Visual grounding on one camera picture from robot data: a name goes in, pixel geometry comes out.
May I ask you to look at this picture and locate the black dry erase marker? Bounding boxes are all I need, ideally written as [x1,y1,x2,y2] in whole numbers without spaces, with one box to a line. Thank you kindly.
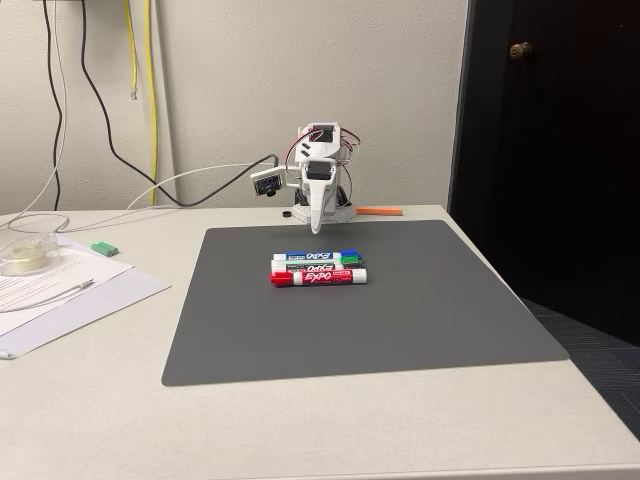
[271,259,366,275]

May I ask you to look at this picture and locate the blue dry erase marker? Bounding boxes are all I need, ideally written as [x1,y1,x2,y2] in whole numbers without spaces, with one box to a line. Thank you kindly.
[272,250,357,262]

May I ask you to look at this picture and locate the green dry erase marker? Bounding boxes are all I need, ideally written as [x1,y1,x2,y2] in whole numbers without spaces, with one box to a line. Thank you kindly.
[285,254,366,266]

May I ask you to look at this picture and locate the red dry erase marker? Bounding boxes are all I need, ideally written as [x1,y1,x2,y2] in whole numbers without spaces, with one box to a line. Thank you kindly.
[269,267,369,289]

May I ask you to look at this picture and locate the grey rubber mat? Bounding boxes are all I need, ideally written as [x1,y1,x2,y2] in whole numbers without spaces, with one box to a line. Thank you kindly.
[160,218,572,387]

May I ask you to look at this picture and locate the dark door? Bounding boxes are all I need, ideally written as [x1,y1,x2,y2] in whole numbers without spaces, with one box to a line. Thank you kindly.
[446,0,640,347]

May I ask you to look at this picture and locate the blank white paper sheet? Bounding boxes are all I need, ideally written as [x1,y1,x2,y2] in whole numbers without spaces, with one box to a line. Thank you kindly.
[0,268,173,361]

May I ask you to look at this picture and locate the printed paper sheet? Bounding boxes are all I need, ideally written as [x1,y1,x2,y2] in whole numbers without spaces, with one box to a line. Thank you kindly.
[0,234,138,314]

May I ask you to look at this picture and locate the red white servo wires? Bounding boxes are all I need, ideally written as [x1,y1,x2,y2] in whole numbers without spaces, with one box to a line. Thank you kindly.
[338,129,363,165]

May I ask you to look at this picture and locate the white camera box black lens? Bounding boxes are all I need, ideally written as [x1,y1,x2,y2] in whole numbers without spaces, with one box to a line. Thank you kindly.
[250,167,286,198]

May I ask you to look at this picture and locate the white cable to arm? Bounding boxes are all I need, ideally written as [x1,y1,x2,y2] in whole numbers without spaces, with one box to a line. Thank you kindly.
[126,165,302,211]

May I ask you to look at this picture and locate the long yellow cable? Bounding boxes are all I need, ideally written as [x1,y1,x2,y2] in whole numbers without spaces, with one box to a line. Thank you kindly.
[144,0,159,207]

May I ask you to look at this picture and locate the thick black cable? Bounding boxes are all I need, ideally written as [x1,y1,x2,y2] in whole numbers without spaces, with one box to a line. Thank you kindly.
[79,0,280,208]

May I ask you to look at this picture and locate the short yellow cable with plug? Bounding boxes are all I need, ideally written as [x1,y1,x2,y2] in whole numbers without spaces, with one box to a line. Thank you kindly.
[123,0,140,100]

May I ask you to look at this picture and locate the thin grey cable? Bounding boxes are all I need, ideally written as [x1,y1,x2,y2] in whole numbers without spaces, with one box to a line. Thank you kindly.
[0,0,70,236]

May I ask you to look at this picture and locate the thin black cable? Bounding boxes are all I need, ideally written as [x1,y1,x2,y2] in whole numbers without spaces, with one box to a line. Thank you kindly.
[42,0,67,212]

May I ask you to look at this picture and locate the white cable with plug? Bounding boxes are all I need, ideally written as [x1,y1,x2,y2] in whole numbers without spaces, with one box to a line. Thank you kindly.
[0,278,96,314]

